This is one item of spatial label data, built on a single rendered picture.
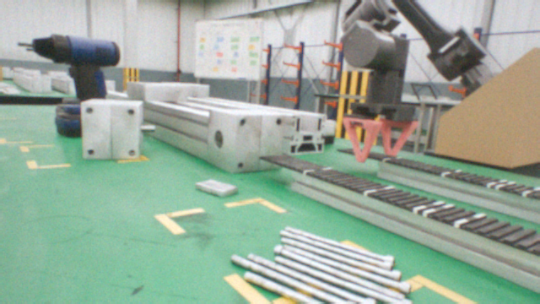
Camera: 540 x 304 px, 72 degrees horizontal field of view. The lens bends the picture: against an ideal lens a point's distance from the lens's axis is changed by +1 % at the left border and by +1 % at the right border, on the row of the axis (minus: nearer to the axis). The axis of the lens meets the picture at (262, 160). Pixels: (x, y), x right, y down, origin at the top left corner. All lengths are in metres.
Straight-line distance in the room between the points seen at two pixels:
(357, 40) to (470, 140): 0.46
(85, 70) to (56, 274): 0.67
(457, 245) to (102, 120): 0.54
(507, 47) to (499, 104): 7.74
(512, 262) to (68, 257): 0.36
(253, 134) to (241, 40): 5.99
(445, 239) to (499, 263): 0.05
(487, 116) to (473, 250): 0.60
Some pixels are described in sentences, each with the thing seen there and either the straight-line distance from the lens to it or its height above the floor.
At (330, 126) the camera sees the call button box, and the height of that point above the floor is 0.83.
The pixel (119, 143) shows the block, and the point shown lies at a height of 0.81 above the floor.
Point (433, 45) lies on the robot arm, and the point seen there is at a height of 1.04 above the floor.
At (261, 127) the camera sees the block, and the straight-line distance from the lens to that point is 0.60.
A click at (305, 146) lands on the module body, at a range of 0.84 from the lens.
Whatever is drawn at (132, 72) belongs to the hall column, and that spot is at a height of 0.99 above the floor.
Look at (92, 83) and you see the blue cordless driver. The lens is 0.94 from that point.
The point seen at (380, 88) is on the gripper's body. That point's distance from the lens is 0.64.
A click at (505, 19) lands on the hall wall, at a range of 8.79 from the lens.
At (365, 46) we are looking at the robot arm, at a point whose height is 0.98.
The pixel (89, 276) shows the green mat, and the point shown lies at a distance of 0.31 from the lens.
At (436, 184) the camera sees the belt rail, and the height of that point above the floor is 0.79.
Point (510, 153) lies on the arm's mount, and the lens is 0.94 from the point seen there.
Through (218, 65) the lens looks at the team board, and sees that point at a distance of 6.84.
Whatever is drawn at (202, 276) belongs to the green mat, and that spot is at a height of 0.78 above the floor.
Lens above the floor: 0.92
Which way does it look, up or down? 12 degrees down
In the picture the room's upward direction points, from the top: 4 degrees clockwise
